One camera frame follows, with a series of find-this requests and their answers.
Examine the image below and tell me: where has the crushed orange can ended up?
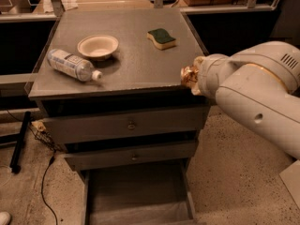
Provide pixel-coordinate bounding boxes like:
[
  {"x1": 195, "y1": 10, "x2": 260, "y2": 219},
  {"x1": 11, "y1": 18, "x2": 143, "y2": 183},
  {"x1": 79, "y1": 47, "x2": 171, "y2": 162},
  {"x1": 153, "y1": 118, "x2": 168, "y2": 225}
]
[{"x1": 180, "y1": 66, "x2": 199, "y2": 88}]

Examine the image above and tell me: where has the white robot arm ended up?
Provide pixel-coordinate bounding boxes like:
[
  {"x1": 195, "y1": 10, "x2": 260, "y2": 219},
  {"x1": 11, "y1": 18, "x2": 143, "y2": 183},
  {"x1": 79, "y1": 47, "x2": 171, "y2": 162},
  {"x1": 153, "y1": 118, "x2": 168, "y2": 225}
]
[{"x1": 192, "y1": 41, "x2": 300, "y2": 159}]

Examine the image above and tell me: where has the grey drawer cabinet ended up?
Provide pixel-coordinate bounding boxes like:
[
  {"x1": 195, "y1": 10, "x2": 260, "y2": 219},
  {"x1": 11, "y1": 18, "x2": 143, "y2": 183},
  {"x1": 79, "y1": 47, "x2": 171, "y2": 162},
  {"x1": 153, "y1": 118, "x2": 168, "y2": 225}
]
[{"x1": 27, "y1": 7, "x2": 217, "y2": 225}]

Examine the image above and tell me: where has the open bottom grey drawer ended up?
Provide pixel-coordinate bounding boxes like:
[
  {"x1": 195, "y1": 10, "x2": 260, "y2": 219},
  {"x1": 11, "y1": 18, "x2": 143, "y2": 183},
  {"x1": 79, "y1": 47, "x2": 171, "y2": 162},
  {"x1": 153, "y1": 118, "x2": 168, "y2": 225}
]
[{"x1": 81, "y1": 159, "x2": 197, "y2": 225}]

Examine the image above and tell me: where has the top grey drawer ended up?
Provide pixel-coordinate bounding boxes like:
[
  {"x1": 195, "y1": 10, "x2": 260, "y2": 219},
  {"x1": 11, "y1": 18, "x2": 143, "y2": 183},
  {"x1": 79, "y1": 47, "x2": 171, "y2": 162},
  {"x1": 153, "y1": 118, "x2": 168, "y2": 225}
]
[{"x1": 44, "y1": 104, "x2": 209, "y2": 144}]

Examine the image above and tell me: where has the middle grey drawer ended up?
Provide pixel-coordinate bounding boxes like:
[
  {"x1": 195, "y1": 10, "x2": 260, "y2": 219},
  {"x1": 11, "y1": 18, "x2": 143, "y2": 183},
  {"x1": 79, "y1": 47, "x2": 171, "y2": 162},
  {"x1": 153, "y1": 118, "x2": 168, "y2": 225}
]
[{"x1": 64, "y1": 141, "x2": 198, "y2": 172}]

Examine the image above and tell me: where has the white paper on counter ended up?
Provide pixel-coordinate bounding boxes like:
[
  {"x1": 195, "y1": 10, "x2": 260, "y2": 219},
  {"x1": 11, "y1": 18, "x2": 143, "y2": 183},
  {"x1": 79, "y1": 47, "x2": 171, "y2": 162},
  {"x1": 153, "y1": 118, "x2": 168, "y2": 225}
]
[{"x1": 61, "y1": 0, "x2": 78, "y2": 10}]

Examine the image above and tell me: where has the green yellow sponge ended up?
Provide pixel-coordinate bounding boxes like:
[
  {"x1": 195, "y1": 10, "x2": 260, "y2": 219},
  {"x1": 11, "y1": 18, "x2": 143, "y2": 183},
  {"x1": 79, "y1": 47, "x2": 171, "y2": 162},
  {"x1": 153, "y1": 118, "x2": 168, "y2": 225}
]
[{"x1": 147, "y1": 28, "x2": 176, "y2": 50}]

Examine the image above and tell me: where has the white paper bowl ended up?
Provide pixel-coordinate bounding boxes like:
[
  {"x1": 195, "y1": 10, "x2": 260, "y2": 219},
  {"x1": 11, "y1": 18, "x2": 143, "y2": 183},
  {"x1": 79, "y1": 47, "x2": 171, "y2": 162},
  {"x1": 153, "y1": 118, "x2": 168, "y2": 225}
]
[{"x1": 77, "y1": 35, "x2": 119, "y2": 61}]

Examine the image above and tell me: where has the clear plastic water bottle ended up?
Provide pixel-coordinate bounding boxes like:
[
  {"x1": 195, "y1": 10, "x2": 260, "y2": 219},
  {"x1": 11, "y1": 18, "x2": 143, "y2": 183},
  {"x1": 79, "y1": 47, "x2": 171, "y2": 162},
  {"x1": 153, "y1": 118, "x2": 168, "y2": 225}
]
[{"x1": 47, "y1": 49, "x2": 102, "y2": 82}]

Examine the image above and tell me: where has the white floor panel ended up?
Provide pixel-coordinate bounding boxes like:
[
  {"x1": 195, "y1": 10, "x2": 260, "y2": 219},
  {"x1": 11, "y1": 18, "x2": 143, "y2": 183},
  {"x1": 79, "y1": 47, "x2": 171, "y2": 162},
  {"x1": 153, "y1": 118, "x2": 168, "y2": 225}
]
[{"x1": 279, "y1": 160, "x2": 300, "y2": 209}]

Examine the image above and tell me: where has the cream plug on floor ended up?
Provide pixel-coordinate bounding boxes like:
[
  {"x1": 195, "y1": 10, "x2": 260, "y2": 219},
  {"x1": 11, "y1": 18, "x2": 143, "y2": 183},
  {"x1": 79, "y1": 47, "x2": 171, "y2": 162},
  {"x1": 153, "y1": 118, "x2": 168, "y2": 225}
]
[{"x1": 31, "y1": 120, "x2": 46, "y2": 132}]

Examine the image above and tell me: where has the black metal bar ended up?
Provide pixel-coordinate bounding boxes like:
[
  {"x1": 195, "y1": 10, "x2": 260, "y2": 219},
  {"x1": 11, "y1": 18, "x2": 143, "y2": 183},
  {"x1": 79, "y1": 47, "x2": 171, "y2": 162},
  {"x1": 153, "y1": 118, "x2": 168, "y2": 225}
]
[{"x1": 9, "y1": 112, "x2": 31, "y2": 173}]

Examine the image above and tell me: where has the white shoe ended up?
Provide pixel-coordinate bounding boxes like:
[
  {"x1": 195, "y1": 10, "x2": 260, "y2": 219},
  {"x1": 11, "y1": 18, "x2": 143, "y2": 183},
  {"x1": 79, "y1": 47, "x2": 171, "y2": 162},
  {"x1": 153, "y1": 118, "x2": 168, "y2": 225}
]
[{"x1": 0, "y1": 212, "x2": 11, "y2": 225}]

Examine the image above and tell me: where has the black floor cable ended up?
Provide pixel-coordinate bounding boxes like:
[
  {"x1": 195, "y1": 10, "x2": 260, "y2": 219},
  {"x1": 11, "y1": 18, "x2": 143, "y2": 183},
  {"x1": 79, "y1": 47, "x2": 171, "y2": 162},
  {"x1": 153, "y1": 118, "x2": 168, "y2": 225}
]
[{"x1": 40, "y1": 150, "x2": 60, "y2": 225}]

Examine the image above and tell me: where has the grey side rail left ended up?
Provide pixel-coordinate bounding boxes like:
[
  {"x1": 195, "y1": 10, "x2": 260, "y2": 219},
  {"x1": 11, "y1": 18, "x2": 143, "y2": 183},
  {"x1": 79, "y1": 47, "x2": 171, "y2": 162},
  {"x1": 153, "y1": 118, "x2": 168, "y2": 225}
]
[{"x1": 0, "y1": 73, "x2": 37, "y2": 98}]

